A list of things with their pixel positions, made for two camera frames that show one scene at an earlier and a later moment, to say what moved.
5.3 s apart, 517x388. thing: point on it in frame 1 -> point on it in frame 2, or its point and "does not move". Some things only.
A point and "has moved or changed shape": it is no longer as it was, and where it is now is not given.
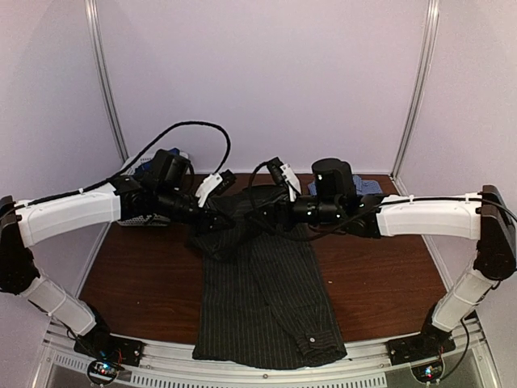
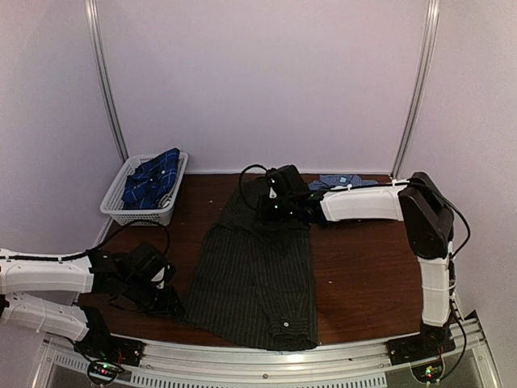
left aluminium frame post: x=95 y=40 does not move
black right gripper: x=274 y=208 does not move
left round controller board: x=102 y=371 does not move
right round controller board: x=430 y=372 does not move
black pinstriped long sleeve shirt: x=265 y=302 has moved or changed shape
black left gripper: x=205 y=225 -> x=166 y=305
